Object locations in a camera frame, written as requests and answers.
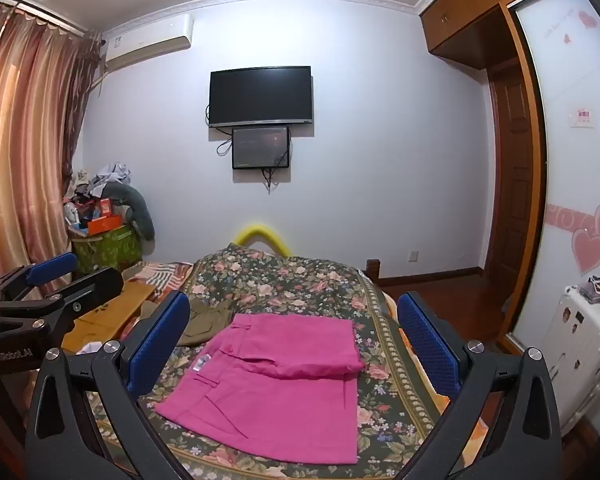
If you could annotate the small black monitor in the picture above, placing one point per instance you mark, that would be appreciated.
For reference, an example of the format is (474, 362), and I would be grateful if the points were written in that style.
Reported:
(260, 147)

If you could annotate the pile of clothes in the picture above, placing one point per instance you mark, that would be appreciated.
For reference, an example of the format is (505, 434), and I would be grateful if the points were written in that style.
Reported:
(102, 175)

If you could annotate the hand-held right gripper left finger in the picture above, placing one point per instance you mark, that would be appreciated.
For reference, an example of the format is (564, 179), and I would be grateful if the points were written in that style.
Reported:
(160, 340)

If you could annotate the wooden overhead cabinet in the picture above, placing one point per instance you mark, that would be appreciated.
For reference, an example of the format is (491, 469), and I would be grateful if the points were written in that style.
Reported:
(470, 10)

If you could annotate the yellow foam tube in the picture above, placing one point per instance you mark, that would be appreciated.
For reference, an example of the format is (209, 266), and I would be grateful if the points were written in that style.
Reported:
(260, 231)

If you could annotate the striped cloth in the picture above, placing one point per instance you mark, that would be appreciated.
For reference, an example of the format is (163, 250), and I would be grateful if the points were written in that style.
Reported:
(155, 274)

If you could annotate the brown cardboard box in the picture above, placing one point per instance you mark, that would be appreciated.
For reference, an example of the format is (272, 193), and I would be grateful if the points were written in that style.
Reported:
(115, 310)

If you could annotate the white suitcase with stickers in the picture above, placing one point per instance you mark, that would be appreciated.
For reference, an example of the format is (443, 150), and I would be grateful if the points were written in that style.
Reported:
(585, 350)

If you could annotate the floral bedspread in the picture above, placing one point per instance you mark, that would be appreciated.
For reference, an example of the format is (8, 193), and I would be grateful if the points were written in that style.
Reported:
(290, 280)

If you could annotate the wooden bed post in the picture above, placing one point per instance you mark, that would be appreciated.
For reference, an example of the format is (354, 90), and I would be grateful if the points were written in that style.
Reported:
(373, 270)

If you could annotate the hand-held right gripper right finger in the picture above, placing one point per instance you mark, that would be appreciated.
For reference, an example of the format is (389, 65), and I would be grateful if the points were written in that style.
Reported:
(427, 345)

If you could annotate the white air conditioner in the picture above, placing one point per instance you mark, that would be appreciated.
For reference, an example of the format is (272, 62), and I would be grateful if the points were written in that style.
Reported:
(145, 42)

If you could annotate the white paper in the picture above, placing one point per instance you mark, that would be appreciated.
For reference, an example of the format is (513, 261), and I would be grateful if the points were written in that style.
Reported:
(91, 349)

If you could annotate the olive pants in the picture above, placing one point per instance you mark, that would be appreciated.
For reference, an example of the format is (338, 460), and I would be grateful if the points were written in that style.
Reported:
(205, 325)

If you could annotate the wooden door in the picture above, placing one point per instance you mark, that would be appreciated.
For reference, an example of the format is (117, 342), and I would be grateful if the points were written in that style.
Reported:
(512, 170)

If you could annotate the orange box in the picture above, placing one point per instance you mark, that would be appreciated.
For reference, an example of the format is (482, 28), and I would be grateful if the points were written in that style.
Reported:
(104, 224)

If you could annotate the pink pants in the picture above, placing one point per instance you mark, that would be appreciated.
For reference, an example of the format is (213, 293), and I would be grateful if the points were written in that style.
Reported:
(260, 400)

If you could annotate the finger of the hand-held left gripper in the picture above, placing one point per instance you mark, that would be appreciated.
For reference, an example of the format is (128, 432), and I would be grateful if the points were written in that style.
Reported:
(97, 285)
(52, 265)

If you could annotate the white heart-print sliding door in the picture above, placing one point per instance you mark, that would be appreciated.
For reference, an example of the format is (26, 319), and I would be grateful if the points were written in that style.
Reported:
(575, 185)

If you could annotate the black wall television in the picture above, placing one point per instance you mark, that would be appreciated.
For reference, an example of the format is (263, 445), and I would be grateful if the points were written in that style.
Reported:
(260, 95)

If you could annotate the pink striped curtain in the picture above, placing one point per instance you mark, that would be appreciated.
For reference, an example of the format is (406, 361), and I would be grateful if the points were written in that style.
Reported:
(25, 135)

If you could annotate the white wall outlet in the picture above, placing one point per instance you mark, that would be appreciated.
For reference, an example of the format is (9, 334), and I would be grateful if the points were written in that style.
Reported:
(412, 257)

